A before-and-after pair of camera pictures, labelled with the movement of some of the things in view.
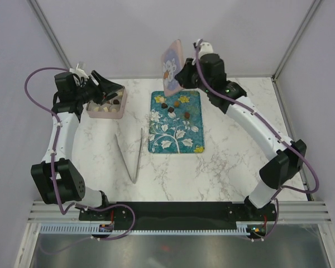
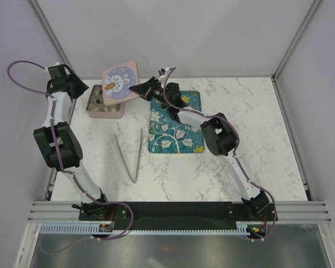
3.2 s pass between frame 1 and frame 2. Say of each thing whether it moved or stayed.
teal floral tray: stayed
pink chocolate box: stayed
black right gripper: moved
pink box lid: moved
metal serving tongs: stayed
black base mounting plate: stayed
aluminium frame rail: stayed
